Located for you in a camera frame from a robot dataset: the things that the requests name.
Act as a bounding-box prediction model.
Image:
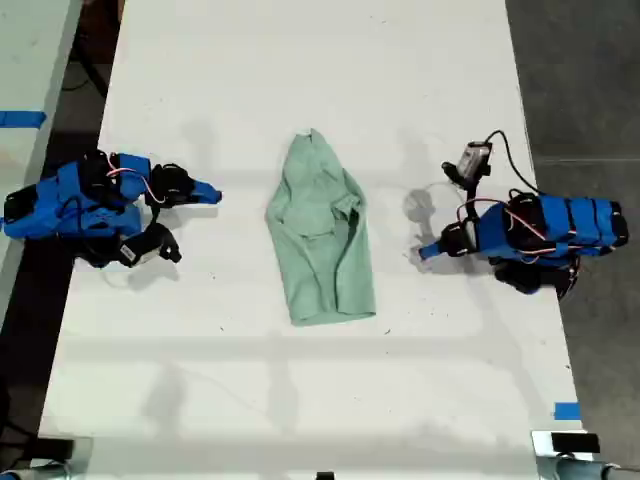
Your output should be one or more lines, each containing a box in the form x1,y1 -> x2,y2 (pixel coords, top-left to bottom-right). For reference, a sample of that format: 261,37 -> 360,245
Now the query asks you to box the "pale green t-shirt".
263,127 -> 377,329

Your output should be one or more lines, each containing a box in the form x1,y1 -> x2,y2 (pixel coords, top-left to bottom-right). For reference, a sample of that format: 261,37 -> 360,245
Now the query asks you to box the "long blue tape strip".
0,110 -> 48,129

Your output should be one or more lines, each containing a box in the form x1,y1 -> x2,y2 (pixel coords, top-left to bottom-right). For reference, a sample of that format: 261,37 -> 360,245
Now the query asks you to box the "short blue tape strip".
553,400 -> 583,422

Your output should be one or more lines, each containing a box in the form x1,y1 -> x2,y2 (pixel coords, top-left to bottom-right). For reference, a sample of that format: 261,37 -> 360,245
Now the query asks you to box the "small black box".
36,436 -> 77,462
549,432 -> 601,456

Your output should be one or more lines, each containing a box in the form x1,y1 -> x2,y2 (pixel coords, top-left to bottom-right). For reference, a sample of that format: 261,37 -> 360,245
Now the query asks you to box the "grey pipe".
537,456 -> 640,480
0,461 -> 70,480

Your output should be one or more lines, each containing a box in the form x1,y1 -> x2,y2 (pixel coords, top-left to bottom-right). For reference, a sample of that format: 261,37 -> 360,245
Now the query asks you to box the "short black camera stalk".
143,203 -> 182,264
441,159 -> 482,221

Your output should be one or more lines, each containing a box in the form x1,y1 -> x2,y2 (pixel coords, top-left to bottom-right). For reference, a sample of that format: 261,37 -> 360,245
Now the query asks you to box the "black camera box white label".
121,234 -> 165,269

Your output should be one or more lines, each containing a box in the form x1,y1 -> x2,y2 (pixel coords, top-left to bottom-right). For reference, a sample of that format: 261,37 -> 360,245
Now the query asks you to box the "grey camera box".
457,141 -> 495,180

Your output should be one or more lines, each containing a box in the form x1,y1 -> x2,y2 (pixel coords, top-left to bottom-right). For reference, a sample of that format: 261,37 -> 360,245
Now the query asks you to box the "black camera cable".
486,128 -> 540,197

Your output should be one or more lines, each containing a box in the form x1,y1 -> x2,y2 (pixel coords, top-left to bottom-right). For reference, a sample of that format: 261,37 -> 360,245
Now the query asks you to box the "thin black floor cable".
62,47 -> 110,95

